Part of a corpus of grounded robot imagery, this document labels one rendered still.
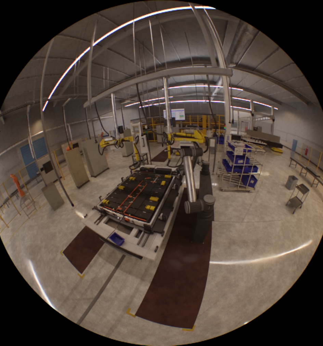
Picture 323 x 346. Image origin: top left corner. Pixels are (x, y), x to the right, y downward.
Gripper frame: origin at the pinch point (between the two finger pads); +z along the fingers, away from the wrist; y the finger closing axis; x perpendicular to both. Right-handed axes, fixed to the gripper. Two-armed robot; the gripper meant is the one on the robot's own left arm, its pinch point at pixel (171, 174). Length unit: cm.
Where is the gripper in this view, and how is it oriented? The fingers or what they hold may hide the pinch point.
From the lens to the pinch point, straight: 266.3
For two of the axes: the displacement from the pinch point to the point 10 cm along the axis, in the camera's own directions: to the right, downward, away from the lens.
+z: -6.5, 4.9, 5.8
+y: -3.8, 4.5, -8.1
